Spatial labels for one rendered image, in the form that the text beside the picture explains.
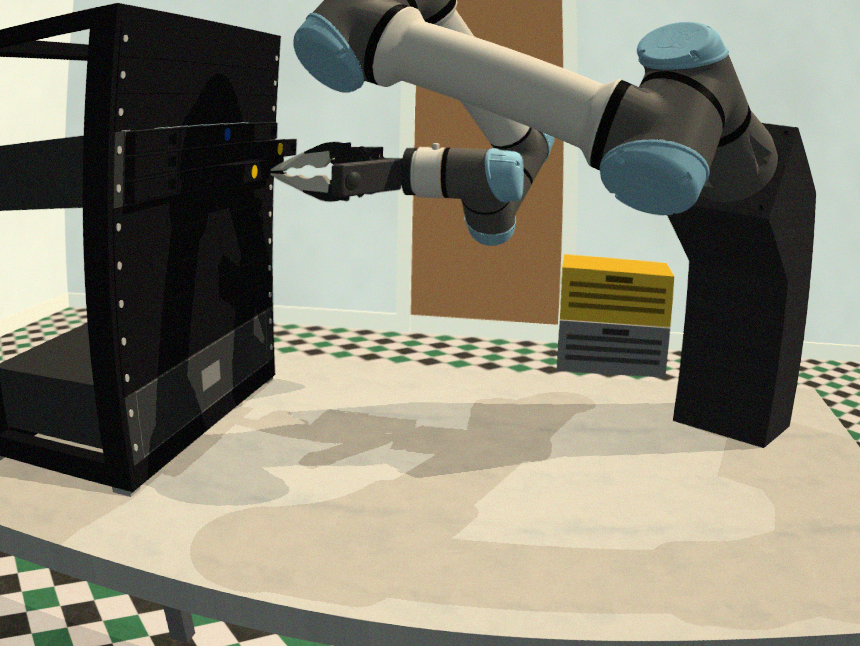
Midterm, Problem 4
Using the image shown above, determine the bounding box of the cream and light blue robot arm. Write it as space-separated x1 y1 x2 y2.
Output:
293 0 778 246

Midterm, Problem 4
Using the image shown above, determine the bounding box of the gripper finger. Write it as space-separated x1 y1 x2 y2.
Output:
270 172 350 202
271 142 351 172

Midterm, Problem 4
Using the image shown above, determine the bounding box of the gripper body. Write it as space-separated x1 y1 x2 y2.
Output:
331 146 417 195

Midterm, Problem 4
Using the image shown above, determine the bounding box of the black server rack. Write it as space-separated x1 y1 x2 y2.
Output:
0 3 297 497

